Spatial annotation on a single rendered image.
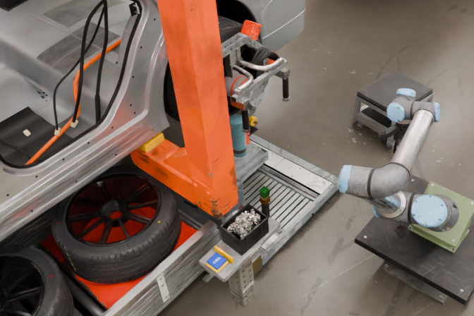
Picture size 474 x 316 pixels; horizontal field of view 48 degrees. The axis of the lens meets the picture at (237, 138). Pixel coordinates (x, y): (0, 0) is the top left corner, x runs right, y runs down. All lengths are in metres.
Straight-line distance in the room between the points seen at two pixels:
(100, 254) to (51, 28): 1.49
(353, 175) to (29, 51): 2.08
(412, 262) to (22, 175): 1.90
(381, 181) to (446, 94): 2.40
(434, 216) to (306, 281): 0.85
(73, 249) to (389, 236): 1.62
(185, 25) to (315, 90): 2.48
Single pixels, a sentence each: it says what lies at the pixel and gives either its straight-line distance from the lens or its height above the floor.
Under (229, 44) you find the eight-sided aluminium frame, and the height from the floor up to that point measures 1.10.
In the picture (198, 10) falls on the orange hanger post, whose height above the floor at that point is 1.65.
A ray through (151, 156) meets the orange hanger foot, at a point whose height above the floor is 0.68.
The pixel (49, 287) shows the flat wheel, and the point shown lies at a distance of 2.70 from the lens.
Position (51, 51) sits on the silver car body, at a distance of 3.30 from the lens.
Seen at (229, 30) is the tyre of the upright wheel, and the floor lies 1.14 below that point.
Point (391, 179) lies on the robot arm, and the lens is 2.12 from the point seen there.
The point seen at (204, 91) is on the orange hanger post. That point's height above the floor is 1.30.
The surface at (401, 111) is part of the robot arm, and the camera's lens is 2.58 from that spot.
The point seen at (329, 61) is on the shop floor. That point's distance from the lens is 4.72.
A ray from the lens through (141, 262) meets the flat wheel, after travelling 2.78.
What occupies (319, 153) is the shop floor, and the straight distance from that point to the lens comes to 3.78.
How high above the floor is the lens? 2.56
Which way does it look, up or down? 41 degrees down
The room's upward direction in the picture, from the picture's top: 6 degrees counter-clockwise
